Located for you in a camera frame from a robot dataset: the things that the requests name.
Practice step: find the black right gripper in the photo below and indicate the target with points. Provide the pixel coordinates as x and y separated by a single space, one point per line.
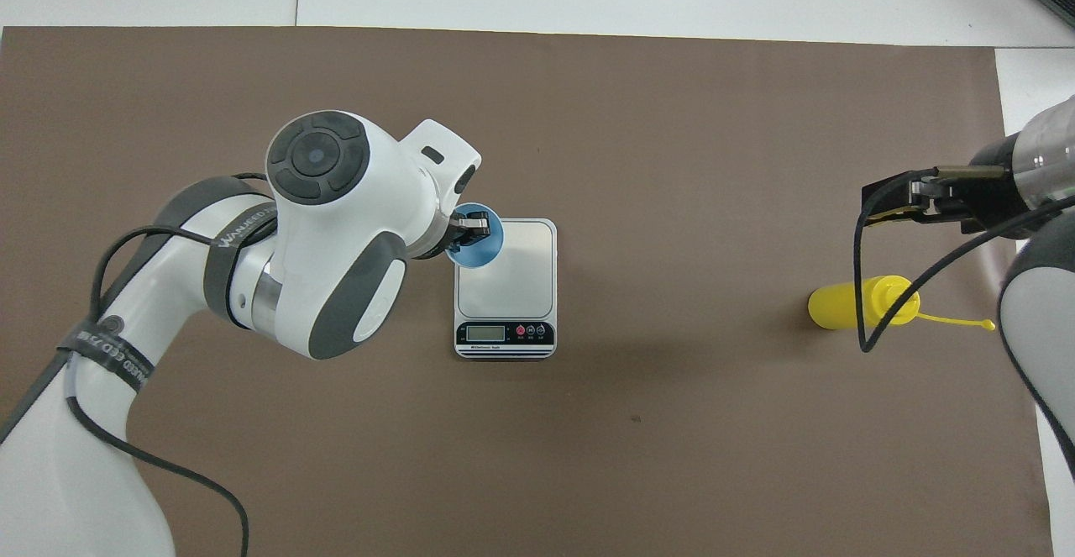
991 191

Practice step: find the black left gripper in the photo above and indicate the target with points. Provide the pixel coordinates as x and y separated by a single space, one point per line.
432 242

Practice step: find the light blue plastic cup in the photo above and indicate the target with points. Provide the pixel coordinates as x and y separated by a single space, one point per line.
487 254

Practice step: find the yellow squeeze bottle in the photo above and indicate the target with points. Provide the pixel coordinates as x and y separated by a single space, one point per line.
840 305

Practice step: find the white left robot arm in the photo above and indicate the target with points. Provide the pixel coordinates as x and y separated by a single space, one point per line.
336 229

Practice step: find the silver digital kitchen scale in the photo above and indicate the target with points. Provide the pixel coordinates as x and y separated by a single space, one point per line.
512 288

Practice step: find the brown paper table mat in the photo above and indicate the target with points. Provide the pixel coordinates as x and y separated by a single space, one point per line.
672 456

